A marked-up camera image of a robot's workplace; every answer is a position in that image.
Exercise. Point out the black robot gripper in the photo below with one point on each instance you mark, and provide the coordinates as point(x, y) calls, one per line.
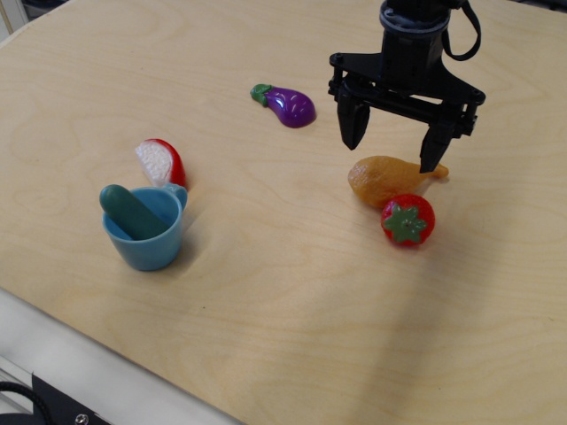
point(408, 77)

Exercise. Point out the blue plastic toy cup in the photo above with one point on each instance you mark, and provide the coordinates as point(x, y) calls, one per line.
point(167, 202)

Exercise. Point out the dark green toy cucumber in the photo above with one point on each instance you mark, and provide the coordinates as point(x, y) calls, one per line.
point(132, 216)

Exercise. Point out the orange toy chicken drumstick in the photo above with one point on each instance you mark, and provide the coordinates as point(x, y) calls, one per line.
point(377, 179)

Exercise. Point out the red toy strawberry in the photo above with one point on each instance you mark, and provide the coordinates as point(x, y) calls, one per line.
point(408, 220)

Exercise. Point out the purple toy eggplant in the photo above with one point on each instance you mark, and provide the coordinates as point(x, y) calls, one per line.
point(293, 108)

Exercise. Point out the red white apple slice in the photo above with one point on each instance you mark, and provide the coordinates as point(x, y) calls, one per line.
point(161, 163)

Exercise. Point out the black bracket with screw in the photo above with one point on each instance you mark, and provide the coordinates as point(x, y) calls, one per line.
point(64, 409)

